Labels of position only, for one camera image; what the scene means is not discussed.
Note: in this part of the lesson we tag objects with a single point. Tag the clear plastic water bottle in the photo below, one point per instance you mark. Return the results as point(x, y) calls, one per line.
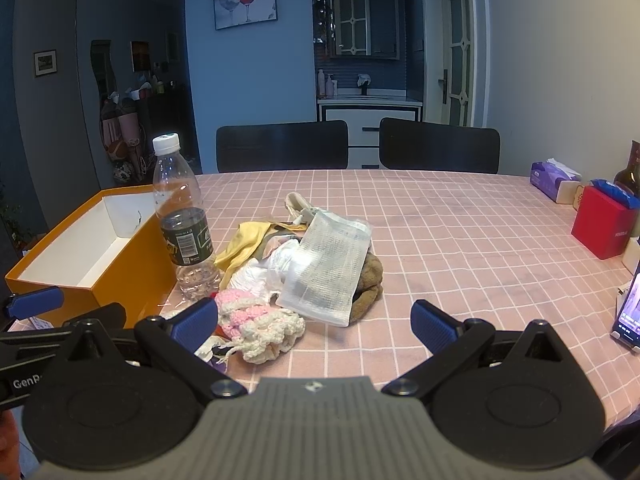
point(180, 210)

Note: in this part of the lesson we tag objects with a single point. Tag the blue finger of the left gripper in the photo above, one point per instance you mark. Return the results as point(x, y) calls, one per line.
point(34, 303)

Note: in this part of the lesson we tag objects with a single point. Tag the dark glass bottle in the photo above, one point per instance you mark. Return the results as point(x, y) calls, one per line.
point(629, 177)

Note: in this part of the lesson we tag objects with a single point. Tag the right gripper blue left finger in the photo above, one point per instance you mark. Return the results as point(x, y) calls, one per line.
point(171, 345)

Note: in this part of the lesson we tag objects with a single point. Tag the brown plush dog toy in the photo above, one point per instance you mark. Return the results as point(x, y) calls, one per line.
point(368, 289)

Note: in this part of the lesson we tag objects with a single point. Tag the right black chair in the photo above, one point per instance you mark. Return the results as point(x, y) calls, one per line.
point(407, 145)

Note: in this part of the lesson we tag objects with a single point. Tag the person's left hand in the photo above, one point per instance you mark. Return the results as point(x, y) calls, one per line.
point(9, 448)

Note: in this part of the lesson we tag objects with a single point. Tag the white door with handle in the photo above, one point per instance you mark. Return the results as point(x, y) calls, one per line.
point(456, 61)

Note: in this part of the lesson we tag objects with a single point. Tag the black chair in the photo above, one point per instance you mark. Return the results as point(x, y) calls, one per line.
point(294, 146)
point(407, 145)

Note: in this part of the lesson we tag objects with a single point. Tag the white sideboard cabinet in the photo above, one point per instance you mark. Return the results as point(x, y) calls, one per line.
point(363, 115)

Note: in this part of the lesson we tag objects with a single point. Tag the orange cardboard box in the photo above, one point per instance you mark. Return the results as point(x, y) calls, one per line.
point(110, 249)

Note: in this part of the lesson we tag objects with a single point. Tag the yellow cloth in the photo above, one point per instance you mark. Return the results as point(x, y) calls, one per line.
point(245, 241)

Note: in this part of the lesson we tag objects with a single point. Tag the left black chair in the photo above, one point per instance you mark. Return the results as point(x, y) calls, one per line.
point(294, 146)

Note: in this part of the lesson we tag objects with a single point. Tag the red box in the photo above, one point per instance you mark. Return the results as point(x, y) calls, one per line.
point(605, 218)

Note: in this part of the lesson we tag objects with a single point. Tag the pink white crochet toy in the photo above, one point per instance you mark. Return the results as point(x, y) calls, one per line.
point(254, 329)

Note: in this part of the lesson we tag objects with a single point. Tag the smartphone on stand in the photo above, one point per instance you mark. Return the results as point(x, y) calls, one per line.
point(626, 326)

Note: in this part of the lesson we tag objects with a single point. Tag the pink checkered tablecloth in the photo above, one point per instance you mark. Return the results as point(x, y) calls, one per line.
point(475, 245)

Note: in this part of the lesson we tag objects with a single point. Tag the white mesh cloth bag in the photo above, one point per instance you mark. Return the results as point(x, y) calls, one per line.
point(325, 269)

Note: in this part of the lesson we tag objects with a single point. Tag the small framed wall picture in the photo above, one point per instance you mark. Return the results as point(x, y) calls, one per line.
point(45, 63)

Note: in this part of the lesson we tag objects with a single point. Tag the purple tissue pack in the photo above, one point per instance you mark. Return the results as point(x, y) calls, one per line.
point(557, 181)

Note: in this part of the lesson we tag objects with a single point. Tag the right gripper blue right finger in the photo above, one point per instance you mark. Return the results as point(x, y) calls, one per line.
point(455, 347)

